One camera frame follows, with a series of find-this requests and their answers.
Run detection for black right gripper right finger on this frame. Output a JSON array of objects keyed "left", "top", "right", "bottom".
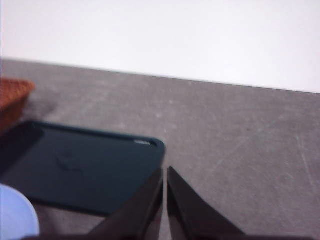
[{"left": 166, "top": 166, "right": 251, "bottom": 240}]

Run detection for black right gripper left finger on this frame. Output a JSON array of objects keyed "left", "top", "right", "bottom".
[{"left": 84, "top": 167, "right": 165, "bottom": 240}]

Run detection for blue round plate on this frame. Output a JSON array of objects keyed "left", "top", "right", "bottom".
[{"left": 0, "top": 183, "right": 41, "bottom": 240}]

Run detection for brown wicker basket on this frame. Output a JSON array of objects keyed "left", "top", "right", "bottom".
[{"left": 0, "top": 77, "right": 36, "bottom": 136}]

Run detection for black rectangular board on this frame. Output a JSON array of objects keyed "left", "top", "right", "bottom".
[{"left": 0, "top": 120, "right": 166, "bottom": 217}]

